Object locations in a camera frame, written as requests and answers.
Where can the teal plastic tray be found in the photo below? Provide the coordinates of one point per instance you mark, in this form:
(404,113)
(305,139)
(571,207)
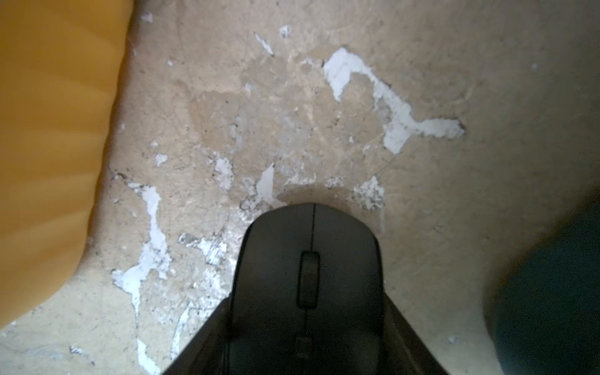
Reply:
(546,319)

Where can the yellow plastic tray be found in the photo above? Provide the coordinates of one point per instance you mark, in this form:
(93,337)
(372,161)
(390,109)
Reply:
(60,67)

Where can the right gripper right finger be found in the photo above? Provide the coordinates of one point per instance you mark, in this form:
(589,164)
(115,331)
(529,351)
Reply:
(403,352)

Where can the black mouse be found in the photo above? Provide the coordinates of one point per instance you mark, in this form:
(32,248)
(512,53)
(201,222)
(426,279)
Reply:
(308,295)

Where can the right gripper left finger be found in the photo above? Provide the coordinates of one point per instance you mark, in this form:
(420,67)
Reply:
(205,353)

